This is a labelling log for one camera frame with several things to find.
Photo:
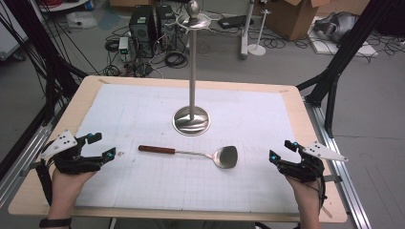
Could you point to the aluminium rail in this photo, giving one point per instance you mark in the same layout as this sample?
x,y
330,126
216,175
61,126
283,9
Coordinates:
x,y
22,162
344,178

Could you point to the white table leg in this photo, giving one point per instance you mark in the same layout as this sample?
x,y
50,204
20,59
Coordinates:
x,y
246,31

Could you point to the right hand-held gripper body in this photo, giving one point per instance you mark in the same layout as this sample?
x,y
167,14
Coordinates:
x,y
305,168

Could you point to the person's right hand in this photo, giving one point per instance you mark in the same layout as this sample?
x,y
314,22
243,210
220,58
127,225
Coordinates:
x,y
304,192

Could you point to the white grid mat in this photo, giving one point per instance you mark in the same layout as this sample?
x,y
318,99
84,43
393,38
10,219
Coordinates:
x,y
143,191

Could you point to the clear plastic bag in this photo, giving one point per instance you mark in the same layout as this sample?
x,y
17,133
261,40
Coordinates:
x,y
81,19

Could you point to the black wristband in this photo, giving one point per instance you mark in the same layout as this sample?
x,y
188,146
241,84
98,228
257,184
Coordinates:
x,y
55,222

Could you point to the black flat box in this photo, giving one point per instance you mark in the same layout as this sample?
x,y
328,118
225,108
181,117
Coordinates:
x,y
234,21

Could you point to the cardboard box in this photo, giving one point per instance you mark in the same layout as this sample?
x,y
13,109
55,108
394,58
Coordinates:
x,y
291,19

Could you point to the small white device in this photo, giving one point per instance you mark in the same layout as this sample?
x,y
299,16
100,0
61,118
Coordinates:
x,y
123,46

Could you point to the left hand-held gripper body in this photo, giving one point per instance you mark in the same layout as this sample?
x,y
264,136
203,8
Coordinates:
x,y
68,162

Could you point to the white board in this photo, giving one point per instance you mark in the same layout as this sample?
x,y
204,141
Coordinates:
x,y
366,51

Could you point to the person's left hand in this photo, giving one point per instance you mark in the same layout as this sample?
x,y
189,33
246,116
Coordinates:
x,y
65,191

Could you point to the black metal frame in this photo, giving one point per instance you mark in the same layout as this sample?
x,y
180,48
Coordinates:
x,y
337,66
52,73

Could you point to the grey bag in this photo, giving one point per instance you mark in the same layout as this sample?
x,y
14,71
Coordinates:
x,y
337,27

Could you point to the black computer tower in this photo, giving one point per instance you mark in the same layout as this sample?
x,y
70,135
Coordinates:
x,y
166,25
142,30

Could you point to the white round-base stand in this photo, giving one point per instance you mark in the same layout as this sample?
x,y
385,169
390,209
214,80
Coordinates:
x,y
258,47

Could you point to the metal utensil stand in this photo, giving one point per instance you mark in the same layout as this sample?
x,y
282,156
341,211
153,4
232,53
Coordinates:
x,y
192,79

